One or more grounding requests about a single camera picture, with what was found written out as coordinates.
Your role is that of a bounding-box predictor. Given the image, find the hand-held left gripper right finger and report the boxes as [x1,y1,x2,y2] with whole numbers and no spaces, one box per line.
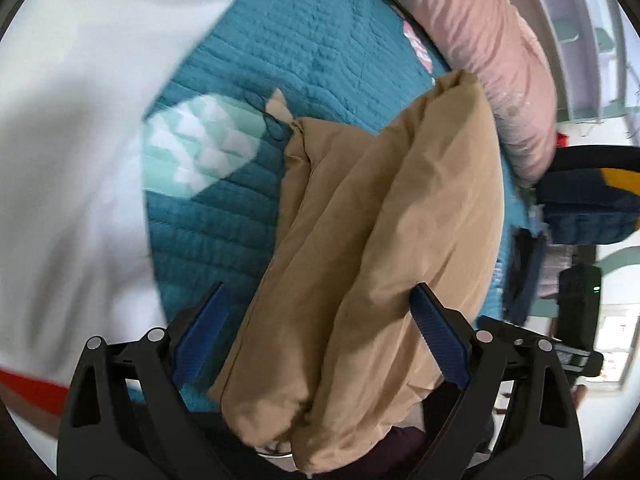
[409,282,585,480]

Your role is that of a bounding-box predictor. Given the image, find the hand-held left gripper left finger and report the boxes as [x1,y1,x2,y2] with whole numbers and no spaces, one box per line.
[56,281,226,480]

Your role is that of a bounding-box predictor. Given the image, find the tan pants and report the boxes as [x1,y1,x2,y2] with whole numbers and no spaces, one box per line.
[207,69,506,476]

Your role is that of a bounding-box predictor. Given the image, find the white garment with red stripe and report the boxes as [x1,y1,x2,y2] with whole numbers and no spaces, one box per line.
[0,0,281,441]

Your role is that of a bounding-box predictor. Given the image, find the black device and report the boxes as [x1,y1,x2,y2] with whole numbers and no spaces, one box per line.
[552,265,603,376]

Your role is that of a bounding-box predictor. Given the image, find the window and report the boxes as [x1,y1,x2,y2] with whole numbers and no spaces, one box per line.
[597,310,640,386]

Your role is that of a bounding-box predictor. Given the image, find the navy and yellow bag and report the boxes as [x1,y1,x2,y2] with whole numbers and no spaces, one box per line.
[535,146,640,246]

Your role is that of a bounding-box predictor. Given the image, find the teal quilted blanket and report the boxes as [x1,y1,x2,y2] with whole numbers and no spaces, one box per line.
[142,0,551,411]

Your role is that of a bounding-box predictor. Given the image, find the pink pillow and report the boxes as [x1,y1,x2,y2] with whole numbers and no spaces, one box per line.
[360,0,558,188]

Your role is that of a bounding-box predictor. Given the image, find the white shelf unit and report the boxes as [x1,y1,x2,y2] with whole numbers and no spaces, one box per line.
[520,0,640,126]

